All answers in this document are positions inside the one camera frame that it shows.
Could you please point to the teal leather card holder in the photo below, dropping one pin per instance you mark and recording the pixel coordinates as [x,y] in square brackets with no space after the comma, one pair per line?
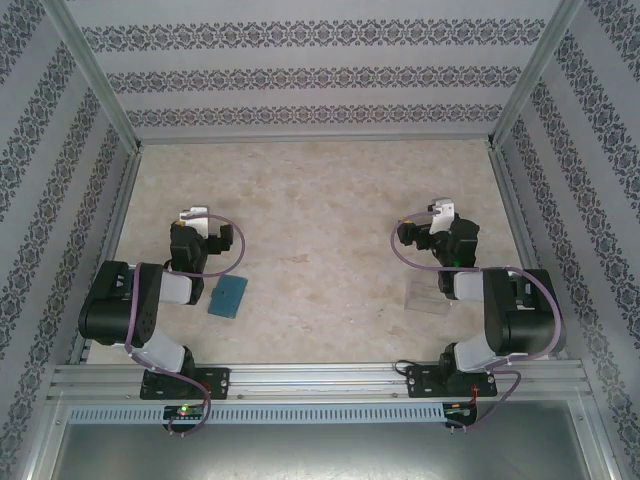
[227,296]

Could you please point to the clear plastic box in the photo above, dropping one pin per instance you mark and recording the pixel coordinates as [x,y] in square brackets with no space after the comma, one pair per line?
[427,297]

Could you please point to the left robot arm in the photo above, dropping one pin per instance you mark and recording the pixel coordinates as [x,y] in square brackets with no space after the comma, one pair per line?
[120,310]

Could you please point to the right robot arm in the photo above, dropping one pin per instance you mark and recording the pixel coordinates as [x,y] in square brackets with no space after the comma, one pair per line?
[525,320]

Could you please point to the grey metal sheet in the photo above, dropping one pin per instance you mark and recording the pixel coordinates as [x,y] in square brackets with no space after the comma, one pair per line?
[320,455]

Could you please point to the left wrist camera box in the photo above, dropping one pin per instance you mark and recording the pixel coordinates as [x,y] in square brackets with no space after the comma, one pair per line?
[195,220]

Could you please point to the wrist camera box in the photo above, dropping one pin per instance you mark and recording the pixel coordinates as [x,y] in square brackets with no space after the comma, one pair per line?
[442,215]
[195,220]

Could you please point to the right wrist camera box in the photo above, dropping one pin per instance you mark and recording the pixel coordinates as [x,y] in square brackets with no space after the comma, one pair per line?
[442,215]

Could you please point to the aluminium table side rail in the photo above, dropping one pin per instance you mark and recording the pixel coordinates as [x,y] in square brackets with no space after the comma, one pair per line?
[522,240]
[114,240]

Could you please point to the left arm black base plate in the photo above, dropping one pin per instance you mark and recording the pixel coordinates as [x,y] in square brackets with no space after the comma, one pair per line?
[217,382]

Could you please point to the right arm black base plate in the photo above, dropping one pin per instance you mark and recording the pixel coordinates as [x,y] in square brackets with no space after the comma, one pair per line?
[420,382]

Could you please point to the aluminium frame post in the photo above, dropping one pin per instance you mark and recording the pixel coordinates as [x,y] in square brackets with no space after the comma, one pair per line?
[531,75]
[97,75]

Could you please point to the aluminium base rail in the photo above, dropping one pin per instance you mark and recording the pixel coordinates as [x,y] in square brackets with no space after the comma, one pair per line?
[320,382]

